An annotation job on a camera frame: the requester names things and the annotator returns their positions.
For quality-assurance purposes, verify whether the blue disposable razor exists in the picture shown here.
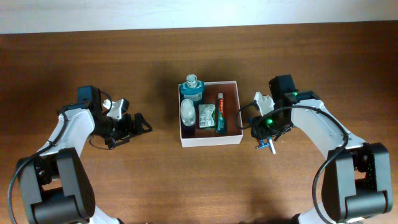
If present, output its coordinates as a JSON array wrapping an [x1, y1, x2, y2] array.
[[249, 116, 270, 150]]

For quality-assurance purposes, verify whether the blue and white toothbrush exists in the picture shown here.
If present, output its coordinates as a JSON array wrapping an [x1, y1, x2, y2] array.
[[268, 138, 276, 154]]

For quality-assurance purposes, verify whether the green Colgate toothpaste tube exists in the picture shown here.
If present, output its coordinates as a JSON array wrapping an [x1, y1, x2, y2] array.
[[216, 93, 226, 134]]

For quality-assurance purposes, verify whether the clear pump soap bottle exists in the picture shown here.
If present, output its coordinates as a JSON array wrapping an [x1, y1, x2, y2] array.
[[180, 99, 196, 136]]

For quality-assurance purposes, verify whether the green and white soap packet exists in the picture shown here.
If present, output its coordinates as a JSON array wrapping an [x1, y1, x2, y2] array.
[[198, 104, 216, 129]]

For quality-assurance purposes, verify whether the blue Listerine mouthwash bottle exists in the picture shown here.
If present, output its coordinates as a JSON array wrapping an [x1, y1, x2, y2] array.
[[179, 74, 205, 106]]

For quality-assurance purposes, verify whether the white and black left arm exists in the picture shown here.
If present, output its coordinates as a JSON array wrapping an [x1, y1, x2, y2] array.
[[7, 85, 152, 224]]

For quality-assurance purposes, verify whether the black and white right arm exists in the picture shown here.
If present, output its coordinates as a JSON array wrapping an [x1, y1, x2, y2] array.
[[250, 75, 393, 223]]

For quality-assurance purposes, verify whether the white cardboard box, pink inside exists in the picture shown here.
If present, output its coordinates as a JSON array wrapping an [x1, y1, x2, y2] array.
[[179, 81, 243, 147]]

